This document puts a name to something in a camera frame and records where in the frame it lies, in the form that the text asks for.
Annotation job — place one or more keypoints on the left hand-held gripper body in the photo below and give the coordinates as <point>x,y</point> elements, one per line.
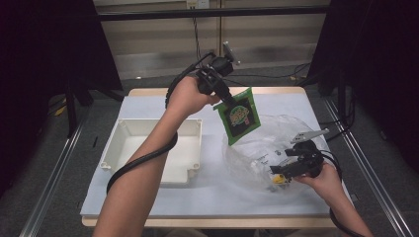
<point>212,80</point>

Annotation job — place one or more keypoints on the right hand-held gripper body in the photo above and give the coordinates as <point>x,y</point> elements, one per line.
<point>309,158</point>

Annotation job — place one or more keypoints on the person's right hand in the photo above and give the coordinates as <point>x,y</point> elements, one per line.
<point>327,181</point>

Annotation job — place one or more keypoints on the clear plastic bag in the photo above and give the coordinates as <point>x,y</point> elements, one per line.
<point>250,158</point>

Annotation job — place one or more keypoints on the metal floor rail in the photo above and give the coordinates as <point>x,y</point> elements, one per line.
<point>49,184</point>
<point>372,184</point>

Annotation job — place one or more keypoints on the black horizontal bar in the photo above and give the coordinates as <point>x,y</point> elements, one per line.
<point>148,15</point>

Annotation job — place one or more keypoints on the black stand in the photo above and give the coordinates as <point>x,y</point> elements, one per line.
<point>342,98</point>
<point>70,108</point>

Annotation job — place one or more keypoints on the wooden table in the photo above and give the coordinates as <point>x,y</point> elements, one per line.
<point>280,90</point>

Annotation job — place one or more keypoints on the white plastic box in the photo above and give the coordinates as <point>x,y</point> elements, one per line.
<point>184,158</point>

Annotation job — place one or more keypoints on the dark curtain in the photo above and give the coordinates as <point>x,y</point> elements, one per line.
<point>378,65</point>
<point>39,49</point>

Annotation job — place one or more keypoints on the green snack packet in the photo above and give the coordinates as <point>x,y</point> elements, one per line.
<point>242,121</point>

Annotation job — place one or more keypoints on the person's left hand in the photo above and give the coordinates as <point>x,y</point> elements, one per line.
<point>187,97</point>

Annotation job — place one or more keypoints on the white wall socket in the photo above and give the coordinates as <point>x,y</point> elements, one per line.
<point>197,4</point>

